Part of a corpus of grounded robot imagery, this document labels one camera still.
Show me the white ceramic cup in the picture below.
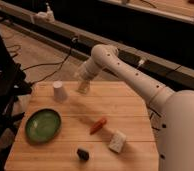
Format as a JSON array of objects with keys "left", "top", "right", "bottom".
[{"left": 53, "top": 81, "right": 67, "bottom": 101}]

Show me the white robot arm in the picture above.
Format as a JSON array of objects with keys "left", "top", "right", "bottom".
[{"left": 79, "top": 44, "right": 194, "bottom": 171}]

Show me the black eraser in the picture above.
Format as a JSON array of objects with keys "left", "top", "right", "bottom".
[{"left": 77, "top": 148, "right": 89, "bottom": 161}]

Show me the small clear bottle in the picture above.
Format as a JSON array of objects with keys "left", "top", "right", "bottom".
[{"left": 77, "top": 80, "right": 90, "bottom": 94}]

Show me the orange carrot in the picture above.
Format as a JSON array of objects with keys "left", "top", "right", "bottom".
[{"left": 90, "top": 118, "right": 107, "bottom": 134}]

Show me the white sponge block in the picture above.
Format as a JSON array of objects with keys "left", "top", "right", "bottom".
[{"left": 108, "top": 131, "right": 126, "bottom": 153}]

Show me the green round plate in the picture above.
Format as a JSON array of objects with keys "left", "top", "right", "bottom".
[{"left": 25, "top": 108, "right": 62, "bottom": 144}]

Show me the grey metal rail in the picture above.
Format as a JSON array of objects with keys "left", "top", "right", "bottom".
[{"left": 0, "top": 0, "right": 194, "bottom": 90}]

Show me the black chair frame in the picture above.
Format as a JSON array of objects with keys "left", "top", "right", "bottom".
[{"left": 0, "top": 35, "right": 32, "bottom": 171}]

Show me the white object on rail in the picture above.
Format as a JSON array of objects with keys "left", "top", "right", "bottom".
[{"left": 36, "top": 4, "right": 55, "bottom": 22}]

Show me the black floor cable left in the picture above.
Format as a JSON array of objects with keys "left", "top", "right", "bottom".
[{"left": 5, "top": 39, "right": 78, "bottom": 85}]

